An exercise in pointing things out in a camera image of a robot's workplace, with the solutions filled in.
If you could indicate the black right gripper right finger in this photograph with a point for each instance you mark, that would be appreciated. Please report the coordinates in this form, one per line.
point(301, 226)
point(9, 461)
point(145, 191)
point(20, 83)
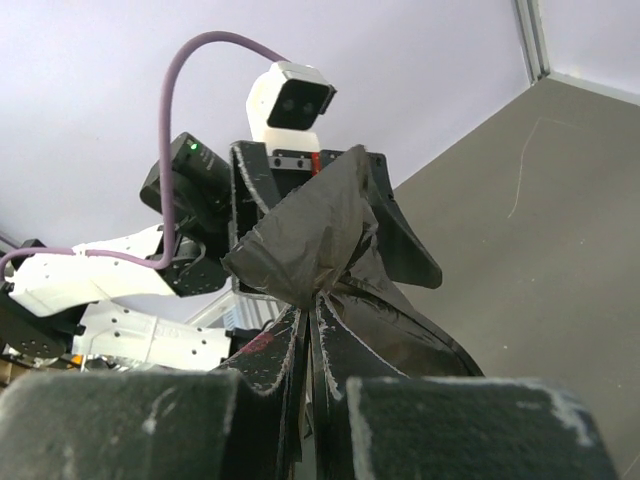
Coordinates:
point(373, 422)

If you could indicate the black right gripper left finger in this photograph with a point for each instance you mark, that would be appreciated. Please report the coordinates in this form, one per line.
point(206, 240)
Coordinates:
point(239, 421)

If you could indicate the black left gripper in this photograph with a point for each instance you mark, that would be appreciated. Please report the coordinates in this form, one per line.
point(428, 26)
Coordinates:
point(260, 180)

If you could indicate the black trash bag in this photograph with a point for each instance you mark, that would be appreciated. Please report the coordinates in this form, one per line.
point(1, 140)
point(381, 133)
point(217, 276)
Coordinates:
point(325, 242)

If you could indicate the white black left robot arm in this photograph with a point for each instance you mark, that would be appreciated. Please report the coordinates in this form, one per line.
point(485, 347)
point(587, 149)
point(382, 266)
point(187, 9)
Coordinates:
point(56, 304)

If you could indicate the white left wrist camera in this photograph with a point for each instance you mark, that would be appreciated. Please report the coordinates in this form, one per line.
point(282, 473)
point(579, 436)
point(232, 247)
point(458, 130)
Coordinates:
point(283, 105)

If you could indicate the aluminium frame rail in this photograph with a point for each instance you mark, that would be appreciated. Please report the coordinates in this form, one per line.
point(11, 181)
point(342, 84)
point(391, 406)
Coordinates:
point(536, 58)

